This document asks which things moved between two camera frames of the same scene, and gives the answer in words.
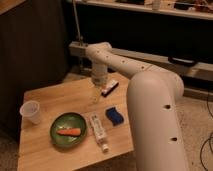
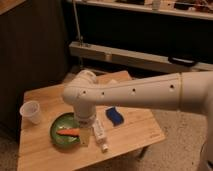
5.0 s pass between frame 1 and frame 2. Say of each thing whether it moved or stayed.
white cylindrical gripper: moved
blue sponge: stayed
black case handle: stayed
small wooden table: stayed
